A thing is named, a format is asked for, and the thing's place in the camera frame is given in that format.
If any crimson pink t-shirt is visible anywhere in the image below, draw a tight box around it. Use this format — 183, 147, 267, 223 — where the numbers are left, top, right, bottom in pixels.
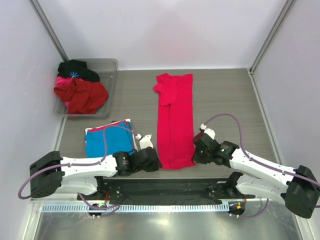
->
153, 73, 195, 170

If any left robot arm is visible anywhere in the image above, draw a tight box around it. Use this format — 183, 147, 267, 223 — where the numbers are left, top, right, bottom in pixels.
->
29, 147, 163, 200

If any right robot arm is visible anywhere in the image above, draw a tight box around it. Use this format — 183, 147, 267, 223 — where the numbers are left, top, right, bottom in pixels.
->
192, 129, 320, 219

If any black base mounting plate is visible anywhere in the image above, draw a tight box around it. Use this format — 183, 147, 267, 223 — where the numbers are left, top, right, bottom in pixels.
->
84, 177, 255, 203

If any folded blue t-shirt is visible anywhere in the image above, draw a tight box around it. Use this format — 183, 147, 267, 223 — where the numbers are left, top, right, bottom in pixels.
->
83, 120, 137, 159

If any dark red t-shirt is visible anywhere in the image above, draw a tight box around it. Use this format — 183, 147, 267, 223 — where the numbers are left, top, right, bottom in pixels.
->
53, 78, 109, 115

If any grey plastic bin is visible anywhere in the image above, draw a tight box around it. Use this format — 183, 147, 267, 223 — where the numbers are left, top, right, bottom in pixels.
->
53, 58, 118, 119

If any pink t-shirt in bin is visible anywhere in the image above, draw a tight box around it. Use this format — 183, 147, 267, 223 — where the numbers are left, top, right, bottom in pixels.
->
53, 76, 77, 108

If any black t-shirt with blue print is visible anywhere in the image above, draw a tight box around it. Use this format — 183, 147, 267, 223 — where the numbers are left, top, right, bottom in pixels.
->
57, 59, 100, 83

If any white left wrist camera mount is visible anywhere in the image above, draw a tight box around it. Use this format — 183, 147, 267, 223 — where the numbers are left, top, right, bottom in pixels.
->
135, 134, 154, 150

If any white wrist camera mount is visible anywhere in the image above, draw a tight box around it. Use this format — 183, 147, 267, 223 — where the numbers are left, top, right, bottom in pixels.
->
135, 134, 154, 150
199, 124, 216, 140

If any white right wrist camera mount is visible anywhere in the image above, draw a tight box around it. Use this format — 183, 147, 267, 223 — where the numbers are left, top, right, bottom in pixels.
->
199, 124, 216, 140

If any slotted white cable duct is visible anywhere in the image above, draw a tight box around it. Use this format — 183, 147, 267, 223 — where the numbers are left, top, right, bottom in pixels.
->
41, 202, 230, 213

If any aluminium front rail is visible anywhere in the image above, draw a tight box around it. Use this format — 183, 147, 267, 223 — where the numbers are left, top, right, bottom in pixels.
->
30, 193, 78, 203

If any right aluminium frame post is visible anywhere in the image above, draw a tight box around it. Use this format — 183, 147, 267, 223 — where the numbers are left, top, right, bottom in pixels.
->
249, 0, 298, 75

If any aluminium frame post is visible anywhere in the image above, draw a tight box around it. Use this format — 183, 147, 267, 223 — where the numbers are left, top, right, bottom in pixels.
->
28, 0, 69, 62
249, 0, 298, 75

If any left aluminium frame post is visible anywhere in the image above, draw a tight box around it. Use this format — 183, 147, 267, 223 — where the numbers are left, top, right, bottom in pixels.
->
28, 0, 69, 62

